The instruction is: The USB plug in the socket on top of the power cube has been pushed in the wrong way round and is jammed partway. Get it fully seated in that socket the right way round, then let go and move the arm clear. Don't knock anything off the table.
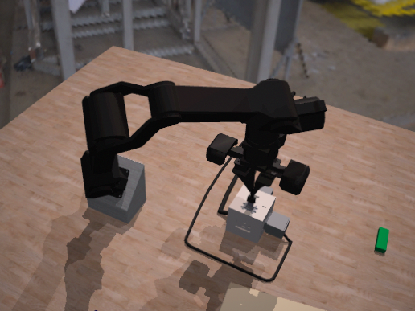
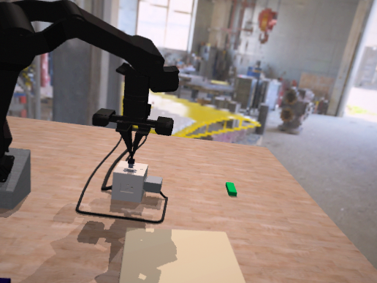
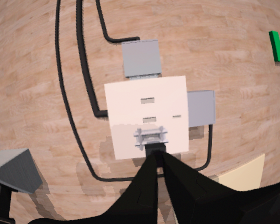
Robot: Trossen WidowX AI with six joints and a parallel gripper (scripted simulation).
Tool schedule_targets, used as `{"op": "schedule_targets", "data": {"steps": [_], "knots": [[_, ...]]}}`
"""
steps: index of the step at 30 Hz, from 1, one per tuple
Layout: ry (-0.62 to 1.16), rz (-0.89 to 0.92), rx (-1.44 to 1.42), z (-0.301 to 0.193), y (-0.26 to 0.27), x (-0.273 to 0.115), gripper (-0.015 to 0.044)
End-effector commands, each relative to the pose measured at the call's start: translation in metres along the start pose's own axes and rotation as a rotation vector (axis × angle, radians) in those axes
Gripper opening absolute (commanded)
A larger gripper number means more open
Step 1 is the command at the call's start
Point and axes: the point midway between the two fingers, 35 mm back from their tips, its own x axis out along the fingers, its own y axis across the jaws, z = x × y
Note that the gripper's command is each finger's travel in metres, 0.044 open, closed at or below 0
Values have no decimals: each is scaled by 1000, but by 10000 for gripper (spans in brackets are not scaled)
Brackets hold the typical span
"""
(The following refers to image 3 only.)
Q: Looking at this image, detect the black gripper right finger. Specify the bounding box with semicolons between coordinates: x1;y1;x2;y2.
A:
161;152;280;224

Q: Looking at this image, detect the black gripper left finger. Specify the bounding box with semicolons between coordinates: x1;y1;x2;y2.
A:
27;153;159;224

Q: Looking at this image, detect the green rectangular block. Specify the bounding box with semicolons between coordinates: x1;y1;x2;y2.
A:
269;31;280;62

